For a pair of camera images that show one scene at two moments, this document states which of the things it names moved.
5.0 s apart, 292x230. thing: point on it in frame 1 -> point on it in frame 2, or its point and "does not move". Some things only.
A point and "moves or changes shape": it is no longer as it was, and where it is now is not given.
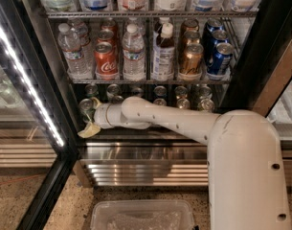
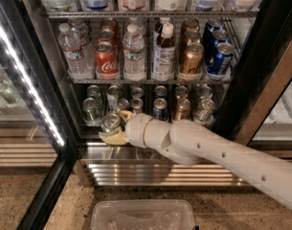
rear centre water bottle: x=140 y=28 does not move
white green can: x=118 y=98 moves or changes shape
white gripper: x=101 y=115 -> x=135 y=129
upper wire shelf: x=149 y=14 does not move
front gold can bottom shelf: x=183 y=103 does not move
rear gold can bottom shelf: x=181 y=92 does not move
